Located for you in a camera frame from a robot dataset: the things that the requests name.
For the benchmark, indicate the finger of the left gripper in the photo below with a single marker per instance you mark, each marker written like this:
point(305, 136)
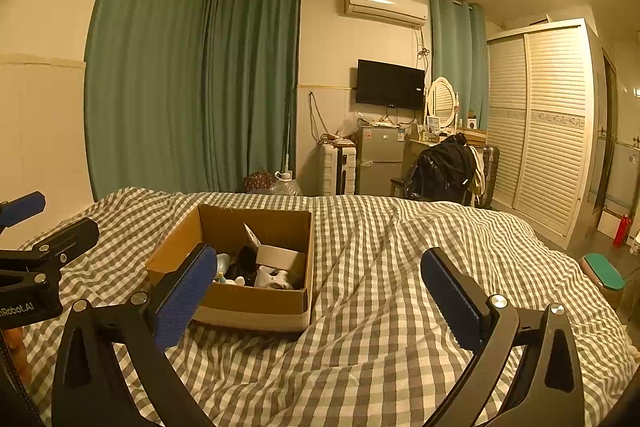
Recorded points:
point(67, 244)
point(21, 209)

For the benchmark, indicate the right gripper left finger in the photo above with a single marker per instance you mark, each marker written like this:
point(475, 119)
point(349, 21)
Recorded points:
point(175, 299)

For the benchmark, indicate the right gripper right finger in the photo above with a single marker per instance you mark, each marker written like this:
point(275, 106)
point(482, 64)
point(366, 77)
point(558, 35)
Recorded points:
point(459, 299)

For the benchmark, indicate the light blue earbuds case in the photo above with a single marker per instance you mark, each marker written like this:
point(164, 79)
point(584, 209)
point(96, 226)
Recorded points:
point(223, 262)

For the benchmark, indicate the black item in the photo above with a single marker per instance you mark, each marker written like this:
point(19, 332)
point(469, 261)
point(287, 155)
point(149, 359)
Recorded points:
point(244, 266)

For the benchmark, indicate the white tube with label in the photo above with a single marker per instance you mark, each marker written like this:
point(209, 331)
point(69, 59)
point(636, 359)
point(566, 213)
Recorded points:
point(277, 257)

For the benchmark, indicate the brown cardboard box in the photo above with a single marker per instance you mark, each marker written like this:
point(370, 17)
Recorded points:
point(232, 304)

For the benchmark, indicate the grey checkered bed sheet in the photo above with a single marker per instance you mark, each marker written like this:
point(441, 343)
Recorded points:
point(376, 352)

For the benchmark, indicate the black clothes pile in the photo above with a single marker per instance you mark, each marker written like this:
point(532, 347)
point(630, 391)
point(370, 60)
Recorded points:
point(443, 173)

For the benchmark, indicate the green topped stool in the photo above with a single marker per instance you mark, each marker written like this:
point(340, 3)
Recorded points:
point(605, 276)

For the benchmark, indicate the floral fabric bag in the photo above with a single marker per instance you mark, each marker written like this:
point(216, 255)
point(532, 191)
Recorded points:
point(259, 182)

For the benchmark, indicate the white dressing table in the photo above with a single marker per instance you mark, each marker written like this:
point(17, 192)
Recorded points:
point(412, 150)

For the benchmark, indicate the clear large water jug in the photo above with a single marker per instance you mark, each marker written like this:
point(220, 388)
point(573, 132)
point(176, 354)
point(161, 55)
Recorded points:
point(286, 184)

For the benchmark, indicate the silver mini fridge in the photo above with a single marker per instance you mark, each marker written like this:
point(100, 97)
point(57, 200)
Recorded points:
point(379, 159)

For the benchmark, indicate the red fire extinguisher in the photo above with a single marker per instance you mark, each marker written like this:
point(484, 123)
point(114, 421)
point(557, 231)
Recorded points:
point(622, 231)

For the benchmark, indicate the white hard suitcase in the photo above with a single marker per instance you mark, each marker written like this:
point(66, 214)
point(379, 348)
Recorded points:
point(337, 169)

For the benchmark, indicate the white oval vanity mirror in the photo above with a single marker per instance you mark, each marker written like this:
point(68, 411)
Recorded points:
point(442, 102)

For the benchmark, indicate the large green curtain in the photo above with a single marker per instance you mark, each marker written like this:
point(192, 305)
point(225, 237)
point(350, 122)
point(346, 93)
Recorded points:
point(190, 95)

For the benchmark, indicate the white louvered wardrobe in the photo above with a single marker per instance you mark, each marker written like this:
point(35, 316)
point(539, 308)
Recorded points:
point(542, 85)

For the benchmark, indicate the narrow green curtain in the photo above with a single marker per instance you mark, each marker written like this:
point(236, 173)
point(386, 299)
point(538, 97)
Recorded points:
point(460, 54)

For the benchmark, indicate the black wall television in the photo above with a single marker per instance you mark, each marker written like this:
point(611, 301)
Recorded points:
point(390, 85)

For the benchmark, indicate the white wall air conditioner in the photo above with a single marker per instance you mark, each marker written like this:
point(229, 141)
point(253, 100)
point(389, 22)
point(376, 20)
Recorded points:
point(408, 13)

